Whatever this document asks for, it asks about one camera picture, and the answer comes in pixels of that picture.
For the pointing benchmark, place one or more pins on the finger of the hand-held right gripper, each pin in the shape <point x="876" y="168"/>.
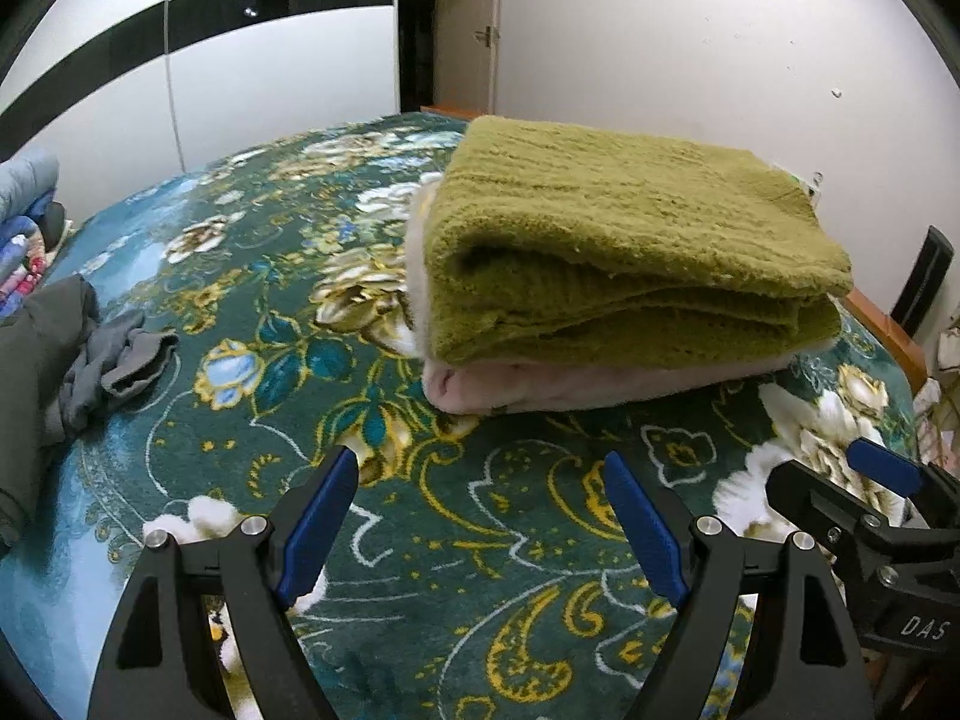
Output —
<point x="885" y="466"/>
<point x="817" y="499"/>

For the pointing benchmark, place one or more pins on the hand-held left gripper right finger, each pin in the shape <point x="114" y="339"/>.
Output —
<point x="646" y="536"/>

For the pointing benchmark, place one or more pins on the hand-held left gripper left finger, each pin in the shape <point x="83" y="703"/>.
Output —
<point x="313" y="536"/>

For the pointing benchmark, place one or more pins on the white cloth bundle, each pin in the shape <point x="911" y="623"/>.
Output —
<point x="941" y="390"/>

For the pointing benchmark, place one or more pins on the green floral blanket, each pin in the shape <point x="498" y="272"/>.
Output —
<point x="450" y="480"/>

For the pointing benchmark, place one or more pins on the pale pink folded garment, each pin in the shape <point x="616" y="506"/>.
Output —
<point x="600" y="386"/>

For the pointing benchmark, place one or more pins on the black chair back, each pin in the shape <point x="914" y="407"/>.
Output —
<point x="924" y="281"/>

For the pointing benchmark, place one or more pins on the grey crumpled garment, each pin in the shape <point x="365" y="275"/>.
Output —
<point x="124" y="360"/>

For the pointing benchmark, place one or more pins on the olive green folded sweater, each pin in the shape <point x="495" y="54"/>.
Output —
<point x="615" y="240"/>

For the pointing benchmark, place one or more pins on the dark grey pants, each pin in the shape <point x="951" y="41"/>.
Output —
<point x="34" y="390"/>

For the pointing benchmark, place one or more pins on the floral folded quilt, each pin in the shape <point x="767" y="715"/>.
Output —
<point x="22" y="262"/>

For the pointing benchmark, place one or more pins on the blue folded quilt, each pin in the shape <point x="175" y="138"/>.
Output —
<point x="22" y="180"/>

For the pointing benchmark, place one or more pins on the white wardrobe with black stripe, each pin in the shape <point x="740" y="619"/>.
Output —
<point x="187" y="37"/>

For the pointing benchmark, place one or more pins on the white door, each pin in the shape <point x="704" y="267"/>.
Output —
<point x="469" y="37"/>

